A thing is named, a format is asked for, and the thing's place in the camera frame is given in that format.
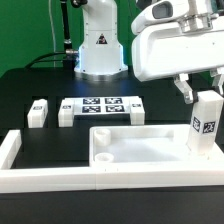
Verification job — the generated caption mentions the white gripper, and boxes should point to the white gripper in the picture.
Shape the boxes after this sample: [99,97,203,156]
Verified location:
[131,0,224,104]

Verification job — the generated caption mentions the white desk top tray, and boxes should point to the white desk top tray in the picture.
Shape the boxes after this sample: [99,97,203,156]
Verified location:
[89,124,224,167]

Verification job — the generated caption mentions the black tag marker plate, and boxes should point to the black tag marker plate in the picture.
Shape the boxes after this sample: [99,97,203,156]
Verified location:
[74,97,130,115]

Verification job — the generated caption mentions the white U-shaped obstacle fence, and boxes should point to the white U-shaped obstacle fence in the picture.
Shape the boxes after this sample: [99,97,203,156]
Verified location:
[0,130,224,193]

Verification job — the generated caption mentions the black post with connector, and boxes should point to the black post with connector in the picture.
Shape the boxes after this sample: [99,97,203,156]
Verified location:
[60,0,77,70]

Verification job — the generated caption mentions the black cable bundle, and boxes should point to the black cable bundle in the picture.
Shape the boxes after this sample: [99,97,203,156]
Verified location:
[24,51,76,69]

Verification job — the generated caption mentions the white thin cable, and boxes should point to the white thin cable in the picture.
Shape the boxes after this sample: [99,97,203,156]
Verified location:
[48,0,58,53]

